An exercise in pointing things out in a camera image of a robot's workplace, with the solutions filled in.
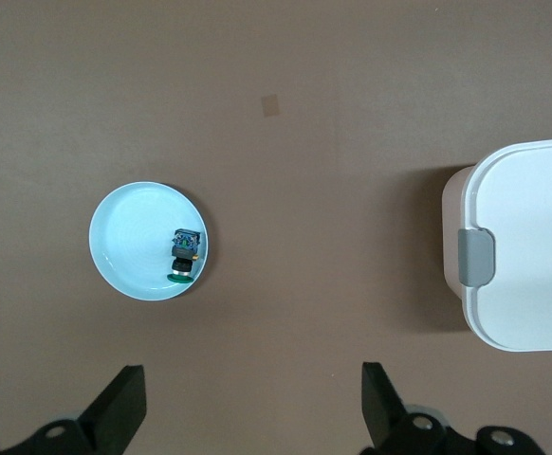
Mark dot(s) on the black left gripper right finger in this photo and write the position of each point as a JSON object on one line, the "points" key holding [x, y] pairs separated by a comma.
{"points": [[385, 412]]}

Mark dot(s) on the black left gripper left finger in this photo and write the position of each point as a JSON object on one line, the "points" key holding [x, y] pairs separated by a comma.
{"points": [[115, 407]]}

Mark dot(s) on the light blue round plate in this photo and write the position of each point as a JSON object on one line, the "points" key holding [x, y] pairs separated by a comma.
{"points": [[129, 237]]}

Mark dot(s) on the white lunch box grey clips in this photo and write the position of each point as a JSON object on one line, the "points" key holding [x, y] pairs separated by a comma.
{"points": [[522, 213]]}

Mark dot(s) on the small brown tape patch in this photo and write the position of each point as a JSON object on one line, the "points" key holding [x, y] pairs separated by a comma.
{"points": [[270, 105]]}

